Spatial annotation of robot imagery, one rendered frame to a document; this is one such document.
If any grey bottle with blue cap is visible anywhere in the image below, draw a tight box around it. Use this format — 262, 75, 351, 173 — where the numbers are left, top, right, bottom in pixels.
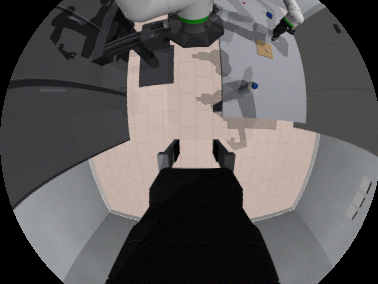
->
238, 82, 258, 97

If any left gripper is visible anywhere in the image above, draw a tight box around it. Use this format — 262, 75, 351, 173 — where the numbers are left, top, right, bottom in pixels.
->
273, 18, 295, 41

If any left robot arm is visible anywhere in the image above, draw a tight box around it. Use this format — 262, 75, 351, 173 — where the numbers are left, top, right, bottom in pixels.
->
282, 0, 303, 28

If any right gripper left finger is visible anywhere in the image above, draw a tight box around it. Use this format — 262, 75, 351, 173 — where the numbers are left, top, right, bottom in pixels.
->
157, 139, 180, 173

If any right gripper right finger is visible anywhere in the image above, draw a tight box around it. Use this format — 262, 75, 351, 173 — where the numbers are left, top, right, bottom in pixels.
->
213, 139, 236, 171

